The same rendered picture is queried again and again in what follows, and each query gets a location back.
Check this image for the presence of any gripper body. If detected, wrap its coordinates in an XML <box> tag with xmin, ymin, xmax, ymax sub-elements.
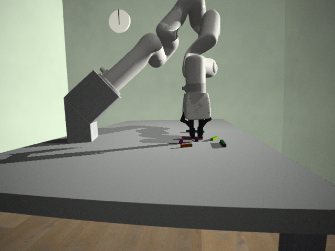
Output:
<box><xmin>182</xmin><ymin>92</ymin><xmax>210</xmax><ymax>120</ymax></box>

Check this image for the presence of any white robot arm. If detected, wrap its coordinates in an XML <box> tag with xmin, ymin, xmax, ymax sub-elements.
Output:
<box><xmin>99</xmin><ymin>0</ymin><xmax>220</xmax><ymax>95</ymax></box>

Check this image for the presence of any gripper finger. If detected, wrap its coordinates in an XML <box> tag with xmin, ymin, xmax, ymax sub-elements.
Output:
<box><xmin>197</xmin><ymin>117</ymin><xmax>211</xmax><ymax>138</ymax></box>
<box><xmin>180</xmin><ymin>112</ymin><xmax>195</xmax><ymax>138</ymax></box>

